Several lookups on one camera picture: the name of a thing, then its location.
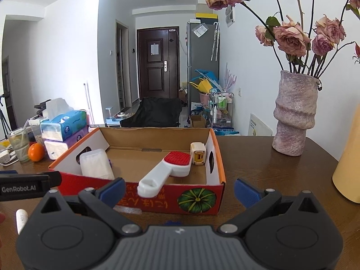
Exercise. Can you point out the grey refrigerator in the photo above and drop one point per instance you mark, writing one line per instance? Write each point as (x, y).
(202, 59)

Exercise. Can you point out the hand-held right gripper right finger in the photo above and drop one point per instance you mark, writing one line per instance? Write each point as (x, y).
(246, 192)

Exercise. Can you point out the yellow thermos jug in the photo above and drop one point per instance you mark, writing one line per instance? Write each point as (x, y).
(348, 168)

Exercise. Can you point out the red cardboard box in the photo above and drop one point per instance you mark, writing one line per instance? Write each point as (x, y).
(166, 197)

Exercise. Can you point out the red and white lint brush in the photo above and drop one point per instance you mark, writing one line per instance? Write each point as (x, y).
(166, 174)

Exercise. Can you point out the small cardboard box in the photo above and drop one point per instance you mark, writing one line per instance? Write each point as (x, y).
(198, 121)

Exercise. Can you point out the yellow and black box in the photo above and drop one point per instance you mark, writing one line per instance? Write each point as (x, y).
(206, 17)

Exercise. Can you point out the white trolley cart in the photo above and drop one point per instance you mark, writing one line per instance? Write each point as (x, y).
(222, 109)

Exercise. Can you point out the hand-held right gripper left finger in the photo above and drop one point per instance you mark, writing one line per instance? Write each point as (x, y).
(114, 192)

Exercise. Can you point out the white wall intercom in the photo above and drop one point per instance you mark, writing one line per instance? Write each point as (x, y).
(229, 16)

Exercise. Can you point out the pink textured vase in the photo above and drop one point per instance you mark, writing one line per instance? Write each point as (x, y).
(295, 112)

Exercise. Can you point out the glass cup with straw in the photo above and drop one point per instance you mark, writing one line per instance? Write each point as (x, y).
(19, 146)

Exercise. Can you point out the white board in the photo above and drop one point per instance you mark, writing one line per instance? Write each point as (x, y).
(260, 125)

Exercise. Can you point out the blue tissue pack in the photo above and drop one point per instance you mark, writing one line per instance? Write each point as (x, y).
(64, 123)

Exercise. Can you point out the pink decorative branches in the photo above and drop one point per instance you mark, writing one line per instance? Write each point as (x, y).
(230, 78)

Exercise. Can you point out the purple tissue pack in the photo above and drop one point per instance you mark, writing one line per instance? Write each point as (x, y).
(77, 137)

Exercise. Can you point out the clear jar of grains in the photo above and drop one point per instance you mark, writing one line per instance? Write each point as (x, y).
(36, 130)

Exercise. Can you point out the white mop stick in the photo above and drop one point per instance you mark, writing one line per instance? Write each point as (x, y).
(87, 104)

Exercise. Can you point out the yellow watering can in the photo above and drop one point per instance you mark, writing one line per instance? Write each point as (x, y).
(204, 85)

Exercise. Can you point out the dark brown door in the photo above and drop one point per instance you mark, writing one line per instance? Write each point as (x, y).
(157, 70)

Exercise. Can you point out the dried pink roses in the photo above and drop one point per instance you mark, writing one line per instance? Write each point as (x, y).
(289, 36)

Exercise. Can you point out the black tripod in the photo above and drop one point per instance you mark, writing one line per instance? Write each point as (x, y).
(3, 118)

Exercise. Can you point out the black device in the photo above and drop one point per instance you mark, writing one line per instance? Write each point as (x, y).
(42, 104)

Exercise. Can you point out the white folded umbrella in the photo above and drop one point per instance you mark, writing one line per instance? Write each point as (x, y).
(215, 42)

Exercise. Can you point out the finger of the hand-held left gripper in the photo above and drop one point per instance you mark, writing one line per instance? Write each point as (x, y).
(55, 178)
(8, 172)

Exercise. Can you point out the beige square box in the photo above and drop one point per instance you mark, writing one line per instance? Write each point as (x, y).
(198, 154)

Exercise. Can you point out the small white bottle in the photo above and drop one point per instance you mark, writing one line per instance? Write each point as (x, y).
(21, 220)

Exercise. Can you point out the orange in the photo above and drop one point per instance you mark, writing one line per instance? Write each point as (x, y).
(36, 152)

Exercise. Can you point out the pink pail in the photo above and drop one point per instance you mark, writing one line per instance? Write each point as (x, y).
(204, 98)

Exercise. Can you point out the black bag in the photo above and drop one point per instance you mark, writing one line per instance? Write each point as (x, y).
(152, 112)

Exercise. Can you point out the blue plastic dustpan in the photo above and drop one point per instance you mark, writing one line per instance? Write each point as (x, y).
(206, 74)

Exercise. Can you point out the white plastic container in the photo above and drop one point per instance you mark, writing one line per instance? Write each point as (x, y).
(95, 163)

